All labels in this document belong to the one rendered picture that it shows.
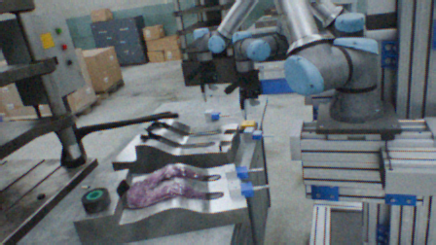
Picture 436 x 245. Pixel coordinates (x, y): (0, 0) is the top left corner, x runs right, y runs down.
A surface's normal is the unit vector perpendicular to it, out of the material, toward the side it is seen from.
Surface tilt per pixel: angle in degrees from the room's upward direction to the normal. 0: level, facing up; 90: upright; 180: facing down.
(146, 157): 90
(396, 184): 90
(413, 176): 90
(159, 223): 90
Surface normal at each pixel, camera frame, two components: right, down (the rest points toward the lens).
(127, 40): -0.23, 0.40
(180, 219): 0.08, 0.36
